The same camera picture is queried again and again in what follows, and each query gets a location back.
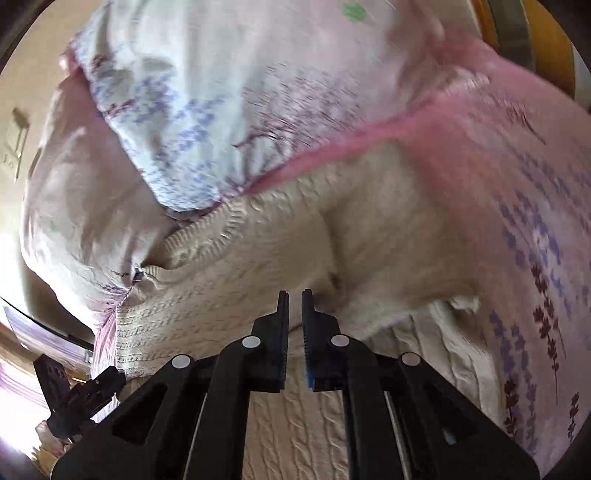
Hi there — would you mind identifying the floral pillow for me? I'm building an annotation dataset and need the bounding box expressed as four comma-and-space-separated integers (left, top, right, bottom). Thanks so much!
60, 0, 462, 220

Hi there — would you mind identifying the cream cable knit sweater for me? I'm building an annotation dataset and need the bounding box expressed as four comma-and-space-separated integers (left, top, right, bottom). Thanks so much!
90, 138, 513, 480

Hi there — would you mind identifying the dark furniture edge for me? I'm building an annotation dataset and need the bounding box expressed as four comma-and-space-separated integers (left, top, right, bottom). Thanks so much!
0, 298, 97, 354

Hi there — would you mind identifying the pink floral bed sheet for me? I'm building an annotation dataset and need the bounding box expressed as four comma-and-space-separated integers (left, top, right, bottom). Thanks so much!
240, 34, 591, 480

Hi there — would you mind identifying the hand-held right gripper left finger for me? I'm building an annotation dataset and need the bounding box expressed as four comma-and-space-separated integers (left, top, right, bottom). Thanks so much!
51, 290, 291, 480

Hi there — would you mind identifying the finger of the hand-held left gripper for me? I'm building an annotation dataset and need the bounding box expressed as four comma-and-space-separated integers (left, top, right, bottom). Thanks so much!
76, 367, 127, 416

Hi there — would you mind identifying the pale pink quilt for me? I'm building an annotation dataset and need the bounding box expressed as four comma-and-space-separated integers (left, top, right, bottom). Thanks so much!
19, 71, 178, 374

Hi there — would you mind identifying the wooden headboard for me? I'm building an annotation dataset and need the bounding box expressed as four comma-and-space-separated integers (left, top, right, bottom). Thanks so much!
468, 0, 583, 104

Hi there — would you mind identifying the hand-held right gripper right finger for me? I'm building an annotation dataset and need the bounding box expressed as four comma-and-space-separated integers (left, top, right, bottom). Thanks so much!
301, 288, 541, 480

